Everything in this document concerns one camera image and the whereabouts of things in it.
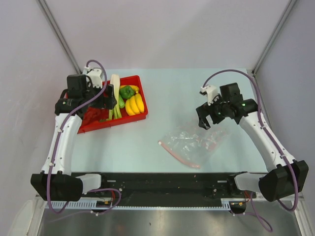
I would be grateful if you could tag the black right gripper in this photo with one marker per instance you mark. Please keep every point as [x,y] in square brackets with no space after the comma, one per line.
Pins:
[205,110]

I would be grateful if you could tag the single yellow banana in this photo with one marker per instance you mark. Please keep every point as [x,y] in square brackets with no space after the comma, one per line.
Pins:
[136,89]

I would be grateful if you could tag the green cucumber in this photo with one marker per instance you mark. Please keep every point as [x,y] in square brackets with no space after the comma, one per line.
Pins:
[121,102]

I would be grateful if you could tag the white slotted cable duct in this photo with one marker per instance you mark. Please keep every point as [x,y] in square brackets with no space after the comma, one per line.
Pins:
[223,205]

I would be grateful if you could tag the red toy lobster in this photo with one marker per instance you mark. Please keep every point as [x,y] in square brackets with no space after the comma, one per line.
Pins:
[94,115]

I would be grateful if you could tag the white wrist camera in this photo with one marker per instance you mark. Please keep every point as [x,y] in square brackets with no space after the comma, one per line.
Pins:
[211,92]
[96,75]

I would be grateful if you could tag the red plastic tray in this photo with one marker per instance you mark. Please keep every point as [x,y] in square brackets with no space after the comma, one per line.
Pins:
[137,115]

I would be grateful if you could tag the green bell pepper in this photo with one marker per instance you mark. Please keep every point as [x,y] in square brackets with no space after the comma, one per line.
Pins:
[126,92]

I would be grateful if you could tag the yellow banana bunch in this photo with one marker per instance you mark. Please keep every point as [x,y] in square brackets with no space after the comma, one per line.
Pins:
[134,105]

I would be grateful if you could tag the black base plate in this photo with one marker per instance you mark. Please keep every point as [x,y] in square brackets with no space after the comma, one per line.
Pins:
[170,189]

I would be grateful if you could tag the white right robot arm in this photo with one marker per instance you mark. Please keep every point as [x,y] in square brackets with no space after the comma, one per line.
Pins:
[285,175]

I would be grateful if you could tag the clear zip top bag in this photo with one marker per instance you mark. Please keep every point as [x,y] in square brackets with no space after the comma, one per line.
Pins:
[192,145]

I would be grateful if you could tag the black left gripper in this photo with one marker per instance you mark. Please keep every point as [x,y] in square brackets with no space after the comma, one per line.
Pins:
[105,102]

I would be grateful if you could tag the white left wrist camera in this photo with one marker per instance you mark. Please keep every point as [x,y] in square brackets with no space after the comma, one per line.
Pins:
[96,75]

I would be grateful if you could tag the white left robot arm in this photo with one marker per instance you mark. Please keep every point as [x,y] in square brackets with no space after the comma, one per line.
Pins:
[55,181]

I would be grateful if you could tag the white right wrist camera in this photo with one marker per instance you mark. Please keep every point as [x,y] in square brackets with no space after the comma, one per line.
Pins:
[211,92]

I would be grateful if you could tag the white green leek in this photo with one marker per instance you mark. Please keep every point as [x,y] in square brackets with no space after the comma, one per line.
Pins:
[114,113]

